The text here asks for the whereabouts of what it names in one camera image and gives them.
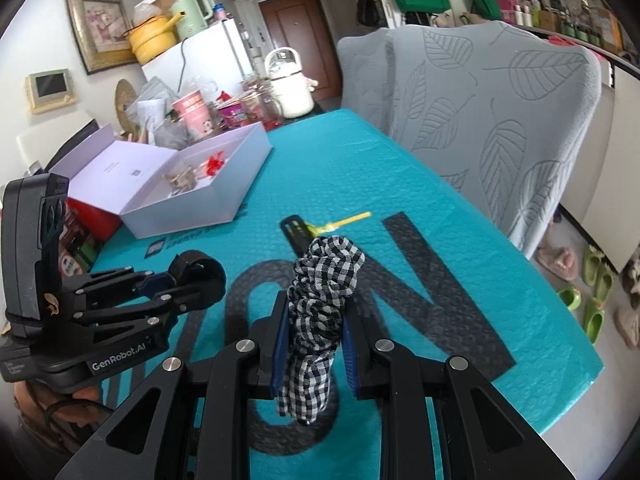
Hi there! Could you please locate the black round hair band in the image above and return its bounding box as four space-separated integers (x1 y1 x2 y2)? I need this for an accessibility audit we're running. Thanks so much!
168 249 227 311

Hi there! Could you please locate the black long hair clip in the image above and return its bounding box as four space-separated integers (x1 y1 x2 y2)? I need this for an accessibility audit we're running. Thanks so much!
280 214 314 258

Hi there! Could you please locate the yellow flower hair stick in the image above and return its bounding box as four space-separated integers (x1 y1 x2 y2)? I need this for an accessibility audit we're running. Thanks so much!
305 211 371 236

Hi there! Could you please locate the black white gingham scrunchie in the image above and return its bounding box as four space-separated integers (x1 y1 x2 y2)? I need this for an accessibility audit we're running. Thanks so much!
278 235 366 425

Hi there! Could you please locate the white open gift box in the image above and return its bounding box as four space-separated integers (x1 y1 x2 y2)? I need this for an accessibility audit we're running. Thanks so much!
52 124 272 238

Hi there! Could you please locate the clear wavy hair clip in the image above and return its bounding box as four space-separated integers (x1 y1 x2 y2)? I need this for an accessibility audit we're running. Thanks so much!
163 166 198 196

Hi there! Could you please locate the pink panda paper cup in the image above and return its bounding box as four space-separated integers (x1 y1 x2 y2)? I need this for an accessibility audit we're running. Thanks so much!
182 106 215 141

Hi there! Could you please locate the purple instant noodle bowl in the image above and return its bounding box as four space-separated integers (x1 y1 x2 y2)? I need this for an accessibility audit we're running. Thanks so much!
217 100 250 129

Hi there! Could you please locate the teal bubble mat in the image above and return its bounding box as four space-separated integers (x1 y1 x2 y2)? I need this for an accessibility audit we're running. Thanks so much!
96 110 603 431

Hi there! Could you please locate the pink paper cup upper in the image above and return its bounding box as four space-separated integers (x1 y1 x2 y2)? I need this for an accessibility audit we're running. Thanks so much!
172 90 205 117

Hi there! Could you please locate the glass mug with red liquid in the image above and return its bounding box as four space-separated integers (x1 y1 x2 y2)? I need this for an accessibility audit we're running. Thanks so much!
253 91 284 131

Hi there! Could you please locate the woven straw fan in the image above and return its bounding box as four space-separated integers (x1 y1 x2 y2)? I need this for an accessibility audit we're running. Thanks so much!
114 79 137 133

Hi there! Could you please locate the white kettle bottle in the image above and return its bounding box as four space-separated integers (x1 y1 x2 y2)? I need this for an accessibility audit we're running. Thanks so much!
265 47 314 119

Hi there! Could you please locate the white refrigerator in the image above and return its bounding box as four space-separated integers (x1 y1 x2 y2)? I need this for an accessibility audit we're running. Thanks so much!
142 18 254 98

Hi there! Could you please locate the yellow pot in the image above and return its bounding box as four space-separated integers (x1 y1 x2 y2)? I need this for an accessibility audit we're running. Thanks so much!
125 12 186 66

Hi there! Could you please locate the green electric kettle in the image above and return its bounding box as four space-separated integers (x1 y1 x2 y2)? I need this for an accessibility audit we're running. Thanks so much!
169 0 213 40

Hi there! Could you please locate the framed picture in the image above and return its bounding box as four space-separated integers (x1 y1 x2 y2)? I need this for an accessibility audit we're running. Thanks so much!
65 0 136 75

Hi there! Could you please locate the brown door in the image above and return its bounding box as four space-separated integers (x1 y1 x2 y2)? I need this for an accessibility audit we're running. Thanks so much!
258 0 342 101

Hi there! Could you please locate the grey leaf chair far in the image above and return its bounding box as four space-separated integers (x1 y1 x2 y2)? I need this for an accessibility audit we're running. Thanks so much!
337 28 393 134

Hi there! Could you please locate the grey leaf chair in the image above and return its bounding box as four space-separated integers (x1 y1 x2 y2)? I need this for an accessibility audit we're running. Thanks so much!
386 22 601 257
337 28 393 134

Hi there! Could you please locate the dark hanging bag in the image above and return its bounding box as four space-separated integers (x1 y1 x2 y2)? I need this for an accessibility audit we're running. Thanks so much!
356 0 384 28

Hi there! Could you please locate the grey leaf chair near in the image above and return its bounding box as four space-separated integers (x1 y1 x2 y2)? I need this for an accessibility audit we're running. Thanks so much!
386 22 601 257

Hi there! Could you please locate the wall intercom panel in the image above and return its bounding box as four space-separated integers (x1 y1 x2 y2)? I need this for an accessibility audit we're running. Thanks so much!
25 68 77 115

